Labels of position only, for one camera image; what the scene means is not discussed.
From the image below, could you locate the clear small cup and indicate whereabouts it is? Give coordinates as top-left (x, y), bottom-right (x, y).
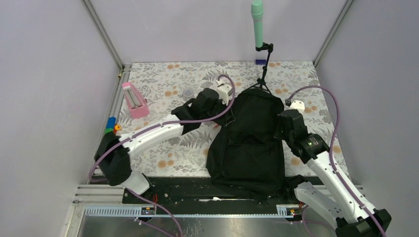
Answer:
top-left (182, 87), bottom-right (195, 98)

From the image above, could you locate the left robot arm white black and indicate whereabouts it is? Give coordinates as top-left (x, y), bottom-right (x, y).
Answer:
top-left (93, 84), bottom-right (235, 203)

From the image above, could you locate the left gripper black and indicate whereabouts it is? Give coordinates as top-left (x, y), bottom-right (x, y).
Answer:
top-left (202, 97), bottom-right (235, 127)

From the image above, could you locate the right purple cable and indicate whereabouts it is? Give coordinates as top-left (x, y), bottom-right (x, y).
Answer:
top-left (285, 85), bottom-right (388, 237)

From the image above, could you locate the green microphone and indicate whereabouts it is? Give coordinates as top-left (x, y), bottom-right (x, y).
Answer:
top-left (251, 0), bottom-right (264, 48)

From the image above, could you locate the black student backpack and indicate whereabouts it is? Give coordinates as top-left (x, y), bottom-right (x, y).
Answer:
top-left (206, 88), bottom-right (285, 196)

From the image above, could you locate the floral table mat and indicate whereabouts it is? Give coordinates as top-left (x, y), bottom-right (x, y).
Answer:
top-left (118, 61), bottom-right (335, 177)

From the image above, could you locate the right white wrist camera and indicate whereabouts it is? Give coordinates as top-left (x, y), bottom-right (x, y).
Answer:
top-left (288, 100), bottom-right (305, 113)

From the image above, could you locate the purple cable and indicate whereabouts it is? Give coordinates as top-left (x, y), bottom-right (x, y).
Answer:
top-left (87, 74), bottom-right (236, 237)
top-left (285, 85), bottom-right (388, 237)

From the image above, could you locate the pink metronome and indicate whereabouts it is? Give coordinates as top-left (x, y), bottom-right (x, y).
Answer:
top-left (122, 82), bottom-right (150, 119)

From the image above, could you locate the colourful toy block train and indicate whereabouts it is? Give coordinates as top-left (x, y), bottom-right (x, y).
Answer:
top-left (104, 117), bottom-right (122, 134)

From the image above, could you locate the black tripod microphone stand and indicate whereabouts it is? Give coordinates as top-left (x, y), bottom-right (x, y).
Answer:
top-left (249, 42), bottom-right (274, 94)

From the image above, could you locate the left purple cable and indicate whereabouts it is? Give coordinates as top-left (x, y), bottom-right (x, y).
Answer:
top-left (87, 74), bottom-right (236, 237)

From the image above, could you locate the small blue block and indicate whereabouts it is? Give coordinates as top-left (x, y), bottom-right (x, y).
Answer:
top-left (255, 59), bottom-right (266, 65)

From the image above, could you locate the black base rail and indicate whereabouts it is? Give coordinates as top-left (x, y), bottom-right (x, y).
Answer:
top-left (122, 177), bottom-right (304, 218)

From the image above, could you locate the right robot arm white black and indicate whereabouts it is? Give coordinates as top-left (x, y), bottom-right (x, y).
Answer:
top-left (278, 109), bottom-right (392, 237)

